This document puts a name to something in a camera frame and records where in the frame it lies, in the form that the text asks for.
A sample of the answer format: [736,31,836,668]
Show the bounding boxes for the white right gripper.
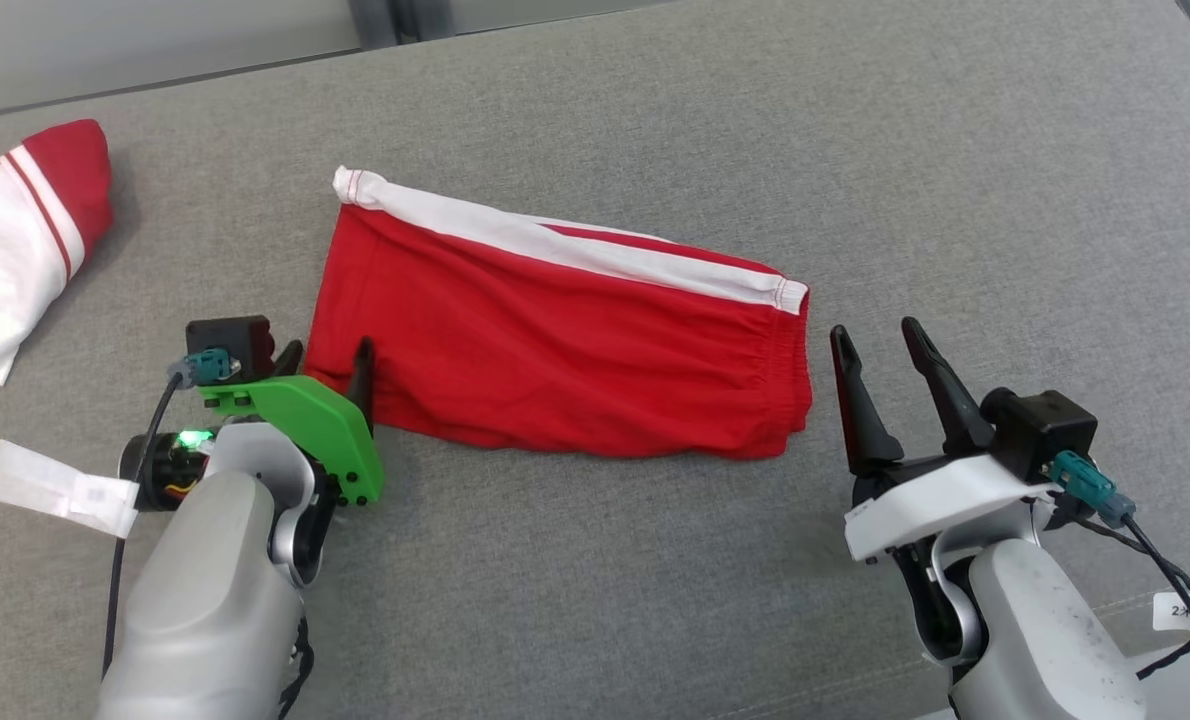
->
[829,316,1058,564]

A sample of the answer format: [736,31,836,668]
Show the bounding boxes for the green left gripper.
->
[198,337,386,507]

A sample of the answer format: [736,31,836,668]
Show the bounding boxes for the red shorts with white stripe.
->
[302,166,815,462]

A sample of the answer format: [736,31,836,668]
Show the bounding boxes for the red and white jersey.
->
[0,119,115,394]

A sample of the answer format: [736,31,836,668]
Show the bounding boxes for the white tape label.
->
[0,439,142,540]

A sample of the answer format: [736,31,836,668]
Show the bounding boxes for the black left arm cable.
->
[102,368,198,683]

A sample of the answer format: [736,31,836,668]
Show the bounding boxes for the grey metal double post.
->
[348,0,458,49]

